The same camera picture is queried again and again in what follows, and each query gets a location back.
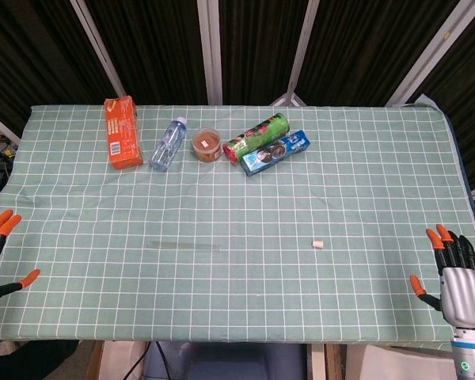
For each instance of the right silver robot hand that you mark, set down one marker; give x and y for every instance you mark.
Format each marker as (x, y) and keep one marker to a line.
(461, 293)

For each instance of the small white stopper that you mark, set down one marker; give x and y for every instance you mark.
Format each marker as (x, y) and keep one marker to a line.
(318, 244)

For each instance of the clear glass test tube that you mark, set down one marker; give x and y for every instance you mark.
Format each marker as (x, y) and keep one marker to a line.
(182, 245)

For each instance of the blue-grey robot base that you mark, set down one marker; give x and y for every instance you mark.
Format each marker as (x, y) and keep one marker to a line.
(229, 362)

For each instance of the wooden table leg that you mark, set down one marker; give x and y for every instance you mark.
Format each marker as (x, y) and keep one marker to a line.
(97, 362)
(333, 364)

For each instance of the orange carton box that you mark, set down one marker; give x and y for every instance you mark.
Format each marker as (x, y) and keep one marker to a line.
(122, 134)

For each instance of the black pleated screen panel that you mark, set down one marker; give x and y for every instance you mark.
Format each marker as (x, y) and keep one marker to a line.
(360, 47)
(257, 47)
(471, 79)
(154, 47)
(31, 51)

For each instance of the clear plastic water bottle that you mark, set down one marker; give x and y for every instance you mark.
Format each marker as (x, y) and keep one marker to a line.
(167, 146)

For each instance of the green checked tablecloth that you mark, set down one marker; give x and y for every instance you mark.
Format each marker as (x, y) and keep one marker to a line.
(237, 277)

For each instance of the blue cookie pack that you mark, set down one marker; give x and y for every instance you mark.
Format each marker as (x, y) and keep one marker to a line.
(275, 152)

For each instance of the round jar with brown contents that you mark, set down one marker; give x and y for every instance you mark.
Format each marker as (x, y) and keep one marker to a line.
(207, 144)

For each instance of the green chip can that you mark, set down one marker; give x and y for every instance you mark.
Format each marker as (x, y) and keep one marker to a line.
(257, 136)

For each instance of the white screen frame post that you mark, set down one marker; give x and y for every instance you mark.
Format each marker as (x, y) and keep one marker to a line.
(99, 47)
(431, 51)
(302, 51)
(210, 51)

